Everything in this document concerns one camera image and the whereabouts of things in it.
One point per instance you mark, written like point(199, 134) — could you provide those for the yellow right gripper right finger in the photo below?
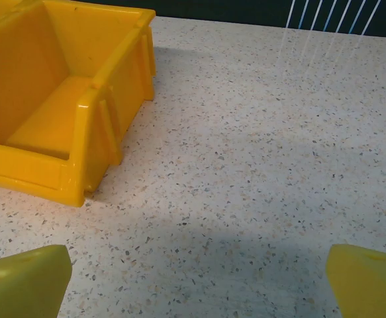
point(368, 285)

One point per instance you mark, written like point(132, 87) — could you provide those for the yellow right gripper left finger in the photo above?
point(24, 285)

